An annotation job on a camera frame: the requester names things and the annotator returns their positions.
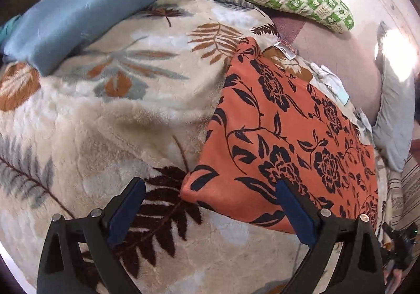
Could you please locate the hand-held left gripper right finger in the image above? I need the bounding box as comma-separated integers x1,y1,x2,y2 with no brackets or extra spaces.
276,178,385,294

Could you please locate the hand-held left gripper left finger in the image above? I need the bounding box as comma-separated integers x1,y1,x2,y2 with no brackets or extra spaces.
37,177,146,294

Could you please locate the orange black floral garment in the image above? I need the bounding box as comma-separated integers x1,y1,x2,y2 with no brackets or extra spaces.
180,36,381,235

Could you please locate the striped cloth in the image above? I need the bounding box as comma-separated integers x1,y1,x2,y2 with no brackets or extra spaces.
385,154,420,226

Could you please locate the cream leaf print blanket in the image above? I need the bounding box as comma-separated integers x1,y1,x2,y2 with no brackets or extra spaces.
0,0,388,294

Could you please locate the light grey pillow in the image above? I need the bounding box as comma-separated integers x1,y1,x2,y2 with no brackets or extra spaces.
372,22,417,172

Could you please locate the white teal small cloth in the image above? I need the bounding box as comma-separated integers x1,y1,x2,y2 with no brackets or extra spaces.
310,64,350,106

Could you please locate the white blanket label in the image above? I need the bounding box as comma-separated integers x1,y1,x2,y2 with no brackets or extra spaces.
275,40,298,60

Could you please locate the pink bed sheet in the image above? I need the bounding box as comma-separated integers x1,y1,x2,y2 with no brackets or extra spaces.
272,15,383,116

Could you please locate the blue-grey pillow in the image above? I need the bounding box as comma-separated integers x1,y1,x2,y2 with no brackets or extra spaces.
2,0,167,76

